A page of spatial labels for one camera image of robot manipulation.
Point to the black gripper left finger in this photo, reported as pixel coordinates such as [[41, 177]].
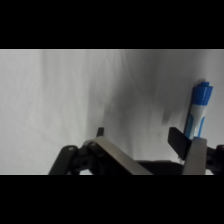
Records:
[[115, 156]]

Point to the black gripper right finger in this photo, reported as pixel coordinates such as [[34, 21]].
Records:
[[190, 150]]

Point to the blue and white marker pen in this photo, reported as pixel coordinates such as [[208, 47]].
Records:
[[198, 110]]

